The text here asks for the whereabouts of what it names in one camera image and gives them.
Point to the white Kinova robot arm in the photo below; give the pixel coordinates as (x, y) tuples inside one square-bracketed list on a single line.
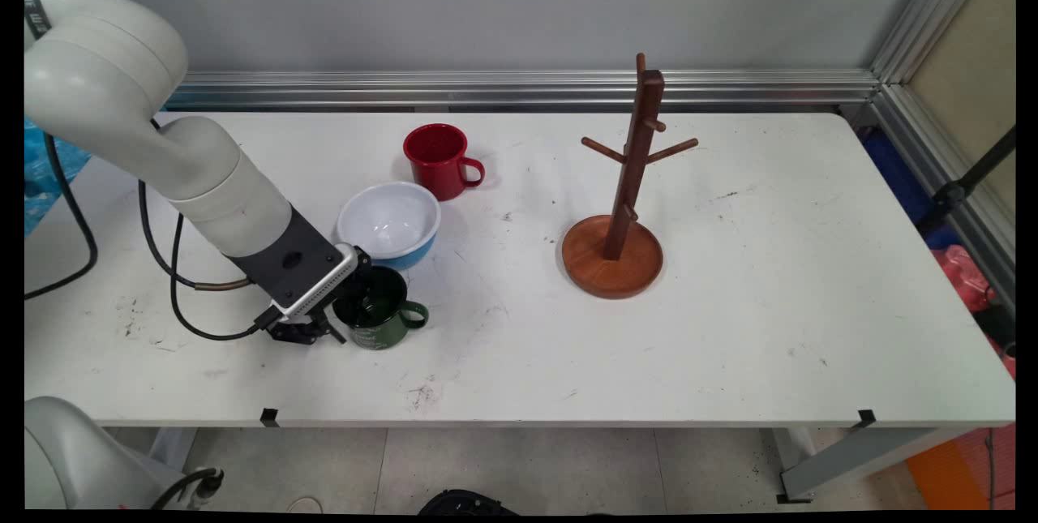
[(186, 158)]

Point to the aluminium frame post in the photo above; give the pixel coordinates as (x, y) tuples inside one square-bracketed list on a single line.
[(924, 28)]

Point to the grey table leg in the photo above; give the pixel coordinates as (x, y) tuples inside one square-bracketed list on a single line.
[(851, 458)]

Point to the horizontal aluminium rail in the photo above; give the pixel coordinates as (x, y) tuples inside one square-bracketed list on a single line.
[(527, 87)]

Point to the blue plastic item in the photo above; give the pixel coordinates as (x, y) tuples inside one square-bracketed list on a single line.
[(896, 174)]

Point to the blue bubble wrap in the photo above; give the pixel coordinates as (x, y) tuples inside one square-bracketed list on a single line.
[(49, 174)]

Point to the green enamel mug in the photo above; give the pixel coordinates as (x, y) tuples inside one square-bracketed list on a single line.
[(381, 320)]

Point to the black table edge clip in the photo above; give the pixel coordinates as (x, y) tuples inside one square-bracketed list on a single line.
[(269, 417), (866, 418)]

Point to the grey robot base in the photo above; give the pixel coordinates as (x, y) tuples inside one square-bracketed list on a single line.
[(69, 458)]

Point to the red enamel mug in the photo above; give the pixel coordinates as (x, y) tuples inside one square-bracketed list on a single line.
[(438, 174)]

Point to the blue and white bowl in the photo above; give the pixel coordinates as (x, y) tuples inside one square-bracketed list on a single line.
[(389, 219)]

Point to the black tripod stand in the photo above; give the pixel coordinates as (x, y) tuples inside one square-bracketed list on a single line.
[(957, 190)]

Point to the wooden mug tree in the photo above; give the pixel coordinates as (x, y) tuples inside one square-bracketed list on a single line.
[(612, 263)]

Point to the beige wall panel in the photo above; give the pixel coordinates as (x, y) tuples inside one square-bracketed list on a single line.
[(969, 77)]

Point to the orange box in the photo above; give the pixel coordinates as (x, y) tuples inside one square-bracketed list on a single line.
[(941, 474)]

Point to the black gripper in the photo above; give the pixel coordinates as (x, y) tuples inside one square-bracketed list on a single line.
[(334, 308)]

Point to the black floor object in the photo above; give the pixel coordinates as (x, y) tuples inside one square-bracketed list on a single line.
[(462, 503)]

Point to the red plastic bag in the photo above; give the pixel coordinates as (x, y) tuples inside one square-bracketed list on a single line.
[(965, 276)]

